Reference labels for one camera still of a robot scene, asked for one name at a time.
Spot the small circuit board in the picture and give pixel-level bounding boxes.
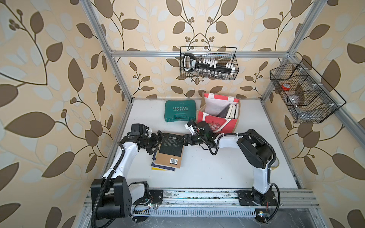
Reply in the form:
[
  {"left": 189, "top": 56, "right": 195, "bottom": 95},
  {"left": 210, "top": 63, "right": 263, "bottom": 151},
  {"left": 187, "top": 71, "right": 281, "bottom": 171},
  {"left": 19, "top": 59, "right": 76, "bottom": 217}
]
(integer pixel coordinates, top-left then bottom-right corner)
[{"left": 255, "top": 209, "right": 271, "bottom": 223}]

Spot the navy book yellow label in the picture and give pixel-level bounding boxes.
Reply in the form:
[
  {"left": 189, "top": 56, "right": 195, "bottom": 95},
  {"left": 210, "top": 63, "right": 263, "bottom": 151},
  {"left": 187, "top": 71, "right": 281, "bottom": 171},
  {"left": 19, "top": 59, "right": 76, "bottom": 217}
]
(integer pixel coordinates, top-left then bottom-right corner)
[{"left": 151, "top": 152, "right": 175, "bottom": 171}]

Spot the black wire basket back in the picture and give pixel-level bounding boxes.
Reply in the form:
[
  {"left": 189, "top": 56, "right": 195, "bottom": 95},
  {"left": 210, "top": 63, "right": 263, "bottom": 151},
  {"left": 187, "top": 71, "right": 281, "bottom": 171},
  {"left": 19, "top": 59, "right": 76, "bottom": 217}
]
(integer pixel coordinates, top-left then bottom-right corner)
[{"left": 180, "top": 46, "right": 239, "bottom": 80}]

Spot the yellow tape roll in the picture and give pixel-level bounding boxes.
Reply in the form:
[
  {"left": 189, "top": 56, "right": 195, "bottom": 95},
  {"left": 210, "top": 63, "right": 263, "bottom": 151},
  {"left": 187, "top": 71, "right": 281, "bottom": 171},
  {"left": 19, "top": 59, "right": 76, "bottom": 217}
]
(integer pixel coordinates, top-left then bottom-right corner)
[{"left": 270, "top": 158, "right": 280, "bottom": 171}]

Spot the burlap canvas bag red front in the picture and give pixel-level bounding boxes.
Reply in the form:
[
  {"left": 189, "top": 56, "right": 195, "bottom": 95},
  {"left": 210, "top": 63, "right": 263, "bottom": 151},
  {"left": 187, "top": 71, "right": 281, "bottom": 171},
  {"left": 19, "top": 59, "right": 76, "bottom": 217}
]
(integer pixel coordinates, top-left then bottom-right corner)
[{"left": 196, "top": 93, "right": 240, "bottom": 134}]

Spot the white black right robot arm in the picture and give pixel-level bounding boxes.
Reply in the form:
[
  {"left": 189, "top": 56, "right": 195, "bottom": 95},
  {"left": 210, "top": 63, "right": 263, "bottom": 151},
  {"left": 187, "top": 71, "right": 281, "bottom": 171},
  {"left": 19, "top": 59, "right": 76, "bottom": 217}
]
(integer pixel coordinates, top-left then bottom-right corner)
[{"left": 183, "top": 121, "right": 277, "bottom": 205}]

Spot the black wire basket right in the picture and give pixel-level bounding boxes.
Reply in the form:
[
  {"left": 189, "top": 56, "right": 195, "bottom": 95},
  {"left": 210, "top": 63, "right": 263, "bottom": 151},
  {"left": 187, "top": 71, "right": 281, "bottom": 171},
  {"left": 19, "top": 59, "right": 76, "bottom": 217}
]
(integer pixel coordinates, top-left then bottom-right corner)
[{"left": 270, "top": 59, "right": 347, "bottom": 124}]

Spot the green plastic tool case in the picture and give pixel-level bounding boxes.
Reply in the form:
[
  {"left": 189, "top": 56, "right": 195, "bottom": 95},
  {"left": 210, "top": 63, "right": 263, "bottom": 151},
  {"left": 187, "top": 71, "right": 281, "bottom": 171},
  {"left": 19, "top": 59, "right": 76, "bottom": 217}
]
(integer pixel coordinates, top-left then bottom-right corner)
[{"left": 164, "top": 100, "right": 196, "bottom": 123}]

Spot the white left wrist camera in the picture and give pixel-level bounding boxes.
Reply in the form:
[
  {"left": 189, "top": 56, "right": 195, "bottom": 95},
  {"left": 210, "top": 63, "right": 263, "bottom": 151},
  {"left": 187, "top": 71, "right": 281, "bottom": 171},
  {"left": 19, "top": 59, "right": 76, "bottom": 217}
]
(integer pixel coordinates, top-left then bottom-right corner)
[{"left": 143, "top": 126, "right": 153, "bottom": 138}]

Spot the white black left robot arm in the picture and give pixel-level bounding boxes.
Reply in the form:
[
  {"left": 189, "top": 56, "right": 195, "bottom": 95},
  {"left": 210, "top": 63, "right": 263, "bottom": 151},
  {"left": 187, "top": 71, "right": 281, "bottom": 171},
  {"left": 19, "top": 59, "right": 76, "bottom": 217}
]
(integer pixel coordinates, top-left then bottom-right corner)
[{"left": 91, "top": 123, "right": 164, "bottom": 228}]

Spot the aluminium frame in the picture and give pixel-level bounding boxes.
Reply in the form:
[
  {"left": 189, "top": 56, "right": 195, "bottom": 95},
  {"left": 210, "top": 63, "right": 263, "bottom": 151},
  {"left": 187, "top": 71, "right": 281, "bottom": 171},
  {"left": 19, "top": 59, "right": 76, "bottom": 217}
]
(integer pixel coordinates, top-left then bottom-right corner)
[{"left": 79, "top": 0, "right": 365, "bottom": 135}]

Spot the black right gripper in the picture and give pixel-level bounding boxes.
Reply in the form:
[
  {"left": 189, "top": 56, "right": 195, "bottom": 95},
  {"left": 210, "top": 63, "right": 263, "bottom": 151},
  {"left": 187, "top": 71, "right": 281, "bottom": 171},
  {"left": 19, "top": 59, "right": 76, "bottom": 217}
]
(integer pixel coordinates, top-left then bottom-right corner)
[{"left": 176, "top": 134, "right": 207, "bottom": 146}]

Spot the blue book yellow label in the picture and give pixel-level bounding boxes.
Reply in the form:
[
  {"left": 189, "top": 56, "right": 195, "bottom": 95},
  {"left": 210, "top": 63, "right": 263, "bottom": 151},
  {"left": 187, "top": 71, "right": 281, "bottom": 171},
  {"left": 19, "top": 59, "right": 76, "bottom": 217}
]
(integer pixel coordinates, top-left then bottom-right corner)
[{"left": 234, "top": 104, "right": 239, "bottom": 119}]

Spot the black wolf cover book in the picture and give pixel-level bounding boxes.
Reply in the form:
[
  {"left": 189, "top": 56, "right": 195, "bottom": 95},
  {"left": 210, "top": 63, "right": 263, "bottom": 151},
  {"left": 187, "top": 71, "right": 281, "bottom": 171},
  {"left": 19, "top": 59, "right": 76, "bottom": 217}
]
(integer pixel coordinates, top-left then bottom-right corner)
[{"left": 217, "top": 104, "right": 231, "bottom": 118}]

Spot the red tape roll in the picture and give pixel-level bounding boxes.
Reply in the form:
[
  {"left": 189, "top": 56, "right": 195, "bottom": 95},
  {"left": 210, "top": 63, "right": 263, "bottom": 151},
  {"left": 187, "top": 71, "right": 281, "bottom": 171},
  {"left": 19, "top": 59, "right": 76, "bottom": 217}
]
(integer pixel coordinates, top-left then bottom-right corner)
[{"left": 281, "top": 83, "right": 292, "bottom": 91}]

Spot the yellow cartoon book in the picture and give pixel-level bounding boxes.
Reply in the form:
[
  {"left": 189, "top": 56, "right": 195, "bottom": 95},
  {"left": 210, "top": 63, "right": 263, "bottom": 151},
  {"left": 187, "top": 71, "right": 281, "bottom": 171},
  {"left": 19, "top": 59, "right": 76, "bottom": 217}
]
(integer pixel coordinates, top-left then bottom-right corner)
[{"left": 228, "top": 104, "right": 236, "bottom": 119}]

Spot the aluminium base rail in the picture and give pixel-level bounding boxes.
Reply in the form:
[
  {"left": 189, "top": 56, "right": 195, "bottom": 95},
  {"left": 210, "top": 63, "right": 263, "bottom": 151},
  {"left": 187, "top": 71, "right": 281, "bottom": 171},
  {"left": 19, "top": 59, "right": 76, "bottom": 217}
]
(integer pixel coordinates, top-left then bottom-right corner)
[{"left": 84, "top": 187, "right": 320, "bottom": 219}]

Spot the black socket wrench set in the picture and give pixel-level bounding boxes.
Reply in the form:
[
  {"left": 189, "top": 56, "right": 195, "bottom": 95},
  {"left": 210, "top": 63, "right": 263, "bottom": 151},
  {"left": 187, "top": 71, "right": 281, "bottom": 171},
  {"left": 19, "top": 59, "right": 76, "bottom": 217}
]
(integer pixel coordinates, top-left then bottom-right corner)
[{"left": 182, "top": 53, "right": 236, "bottom": 74}]

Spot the bottom yellow book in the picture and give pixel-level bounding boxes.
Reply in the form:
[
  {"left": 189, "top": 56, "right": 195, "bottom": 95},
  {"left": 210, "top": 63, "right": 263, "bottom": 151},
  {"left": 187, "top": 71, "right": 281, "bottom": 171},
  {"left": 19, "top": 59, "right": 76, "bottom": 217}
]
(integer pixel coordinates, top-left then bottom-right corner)
[{"left": 152, "top": 167, "right": 166, "bottom": 171}]

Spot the black brown cover book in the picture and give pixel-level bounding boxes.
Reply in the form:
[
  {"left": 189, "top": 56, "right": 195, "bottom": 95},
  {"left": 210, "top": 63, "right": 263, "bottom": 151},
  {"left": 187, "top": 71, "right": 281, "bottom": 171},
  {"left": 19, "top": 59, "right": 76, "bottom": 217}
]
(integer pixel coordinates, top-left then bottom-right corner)
[{"left": 156, "top": 133, "right": 184, "bottom": 168}]

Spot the black wire basket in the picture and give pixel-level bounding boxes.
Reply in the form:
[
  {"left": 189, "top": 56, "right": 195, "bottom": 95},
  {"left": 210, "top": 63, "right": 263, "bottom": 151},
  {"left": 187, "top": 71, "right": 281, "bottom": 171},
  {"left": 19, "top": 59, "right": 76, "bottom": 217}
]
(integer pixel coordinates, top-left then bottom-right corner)
[
  {"left": 180, "top": 46, "right": 239, "bottom": 80},
  {"left": 270, "top": 59, "right": 347, "bottom": 124}
]

